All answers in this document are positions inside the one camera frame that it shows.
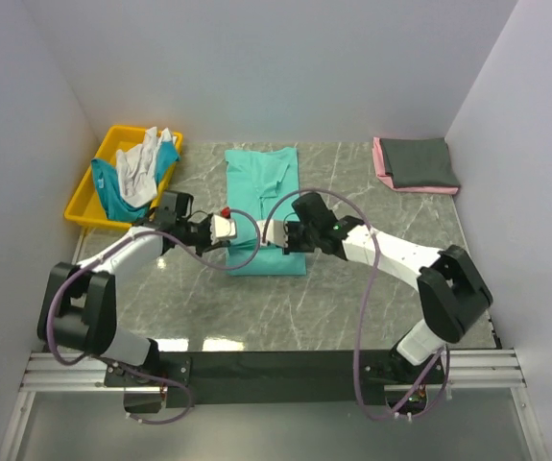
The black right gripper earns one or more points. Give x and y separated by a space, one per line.
290 237

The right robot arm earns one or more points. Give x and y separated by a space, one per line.
453 295

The aluminium frame rail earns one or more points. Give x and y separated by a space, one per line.
68 413

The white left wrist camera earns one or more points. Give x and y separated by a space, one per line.
222 229

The folded pink t shirt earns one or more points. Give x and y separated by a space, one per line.
381 173

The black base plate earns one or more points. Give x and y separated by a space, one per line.
287 377

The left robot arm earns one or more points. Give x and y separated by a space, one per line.
79 308

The folded dark grey t shirt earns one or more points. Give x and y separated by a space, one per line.
418 162

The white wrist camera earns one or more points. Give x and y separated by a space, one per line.
222 229
273 233

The mint green polo shirt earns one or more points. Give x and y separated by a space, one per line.
255 184

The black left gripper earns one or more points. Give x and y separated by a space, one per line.
204 233

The teal t shirt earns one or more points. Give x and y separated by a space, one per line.
106 181

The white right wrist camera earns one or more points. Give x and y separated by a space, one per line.
273 233

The white t shirt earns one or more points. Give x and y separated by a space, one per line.
141 169

